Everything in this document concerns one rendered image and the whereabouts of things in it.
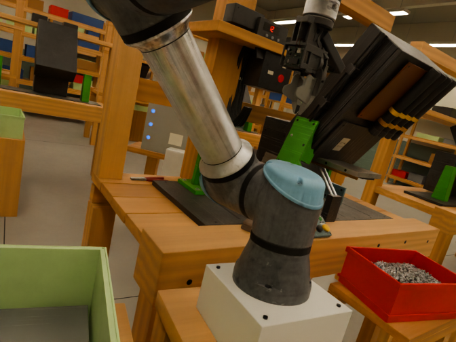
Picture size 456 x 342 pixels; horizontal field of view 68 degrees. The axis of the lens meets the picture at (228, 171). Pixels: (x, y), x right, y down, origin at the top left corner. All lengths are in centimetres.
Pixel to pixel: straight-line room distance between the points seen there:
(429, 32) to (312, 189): 1132
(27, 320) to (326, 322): 51
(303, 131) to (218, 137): 79
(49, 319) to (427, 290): 93
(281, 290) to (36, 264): 42
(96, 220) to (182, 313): 77
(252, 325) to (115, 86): 97
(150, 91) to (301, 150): 65
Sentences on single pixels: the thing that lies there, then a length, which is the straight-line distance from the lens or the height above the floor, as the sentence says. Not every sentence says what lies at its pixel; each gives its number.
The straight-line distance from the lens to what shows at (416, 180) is 1037.
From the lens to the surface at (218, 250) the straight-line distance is 91.
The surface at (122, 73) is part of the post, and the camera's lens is 131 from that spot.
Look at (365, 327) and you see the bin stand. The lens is 148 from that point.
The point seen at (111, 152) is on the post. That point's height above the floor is 98.
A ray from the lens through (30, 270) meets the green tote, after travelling 70.
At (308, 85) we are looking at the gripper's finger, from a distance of 83.
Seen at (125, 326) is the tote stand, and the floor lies 79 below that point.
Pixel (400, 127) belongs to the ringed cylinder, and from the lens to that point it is 151.
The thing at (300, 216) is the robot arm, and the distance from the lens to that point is 59.
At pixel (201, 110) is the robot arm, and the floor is 125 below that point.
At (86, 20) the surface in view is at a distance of 799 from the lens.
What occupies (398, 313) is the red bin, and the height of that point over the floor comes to 83.
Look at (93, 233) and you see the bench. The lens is 144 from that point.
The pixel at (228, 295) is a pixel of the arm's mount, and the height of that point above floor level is 95.
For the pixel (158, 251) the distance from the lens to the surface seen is 85.
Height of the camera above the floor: 128
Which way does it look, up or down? 12 degrees down
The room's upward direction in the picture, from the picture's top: 14 degrees clockwise
